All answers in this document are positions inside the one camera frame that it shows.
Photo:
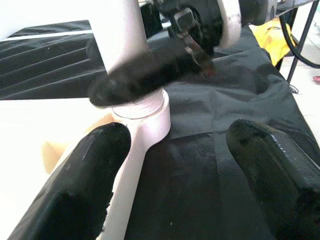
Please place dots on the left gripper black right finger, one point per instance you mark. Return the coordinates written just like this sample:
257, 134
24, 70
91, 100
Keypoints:
287, 180

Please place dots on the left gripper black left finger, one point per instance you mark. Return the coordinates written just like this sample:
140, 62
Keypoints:
75, 190

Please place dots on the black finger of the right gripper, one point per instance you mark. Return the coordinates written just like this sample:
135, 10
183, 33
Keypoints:
140, 77

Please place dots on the white plastic table leg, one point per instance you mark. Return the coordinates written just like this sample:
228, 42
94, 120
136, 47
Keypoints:
120, 37

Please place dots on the white plastic table top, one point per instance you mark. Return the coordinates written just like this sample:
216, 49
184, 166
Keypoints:
135, 155

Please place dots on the black cloth cover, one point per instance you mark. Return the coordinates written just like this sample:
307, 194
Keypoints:
225, 100

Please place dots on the yellow object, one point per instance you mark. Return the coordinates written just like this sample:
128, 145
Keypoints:
272, 42

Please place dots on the black stand bar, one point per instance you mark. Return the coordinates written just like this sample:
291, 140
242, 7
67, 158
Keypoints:
303, 37

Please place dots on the pink object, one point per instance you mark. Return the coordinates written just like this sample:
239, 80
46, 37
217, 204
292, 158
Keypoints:
317, 78

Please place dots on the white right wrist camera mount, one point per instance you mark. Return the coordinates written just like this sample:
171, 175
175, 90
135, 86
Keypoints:
231, 25

